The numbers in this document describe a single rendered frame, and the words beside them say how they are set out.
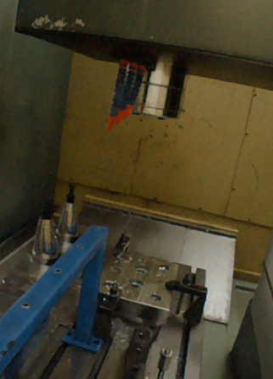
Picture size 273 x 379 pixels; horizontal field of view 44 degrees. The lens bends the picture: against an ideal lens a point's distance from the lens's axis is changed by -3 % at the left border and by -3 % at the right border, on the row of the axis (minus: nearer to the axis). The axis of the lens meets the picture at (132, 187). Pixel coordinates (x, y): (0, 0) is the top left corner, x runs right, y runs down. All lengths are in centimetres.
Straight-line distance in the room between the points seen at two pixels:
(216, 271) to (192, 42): 142
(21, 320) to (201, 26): 49
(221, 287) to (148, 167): 74
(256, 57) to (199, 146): 137
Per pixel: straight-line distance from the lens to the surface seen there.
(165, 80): 81
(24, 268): 63
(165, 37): 57
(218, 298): 174
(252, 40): 56
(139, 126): 192
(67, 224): 74
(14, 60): 150
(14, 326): 48
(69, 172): 208
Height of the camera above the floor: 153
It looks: 15 degrees down
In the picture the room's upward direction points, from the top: 10 degrees clockwise
